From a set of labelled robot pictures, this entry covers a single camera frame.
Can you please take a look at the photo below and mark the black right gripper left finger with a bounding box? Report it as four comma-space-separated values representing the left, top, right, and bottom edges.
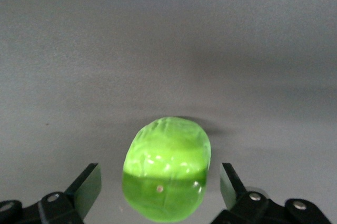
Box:
0, 162, 103, 224

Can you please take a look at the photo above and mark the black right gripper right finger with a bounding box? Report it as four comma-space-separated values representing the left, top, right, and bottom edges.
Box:
210, 162, 337, 224

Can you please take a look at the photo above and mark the green apple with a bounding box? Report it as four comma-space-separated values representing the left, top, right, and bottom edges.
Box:
122, 115, 212, 223

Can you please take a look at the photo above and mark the dark grey table mat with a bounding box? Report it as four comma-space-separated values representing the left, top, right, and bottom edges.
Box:
0, 0, 337, 224

